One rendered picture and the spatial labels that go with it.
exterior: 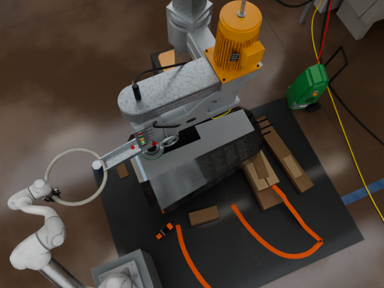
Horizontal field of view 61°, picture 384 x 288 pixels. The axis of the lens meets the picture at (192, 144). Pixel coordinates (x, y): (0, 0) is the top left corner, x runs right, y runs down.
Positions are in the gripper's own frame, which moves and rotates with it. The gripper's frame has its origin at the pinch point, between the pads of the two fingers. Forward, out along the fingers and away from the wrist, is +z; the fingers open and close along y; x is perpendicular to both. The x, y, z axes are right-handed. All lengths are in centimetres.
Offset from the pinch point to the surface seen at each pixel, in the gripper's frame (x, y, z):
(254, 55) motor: -47, 138, -122
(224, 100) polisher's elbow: -39, 139, -61
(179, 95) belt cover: -29, 100, -94
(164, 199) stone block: -56, 69, 12
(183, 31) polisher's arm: 21, 149, -74
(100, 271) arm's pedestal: -68, -5, 0
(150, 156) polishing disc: -22, 80, -8
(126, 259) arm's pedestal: -75, 14, -1
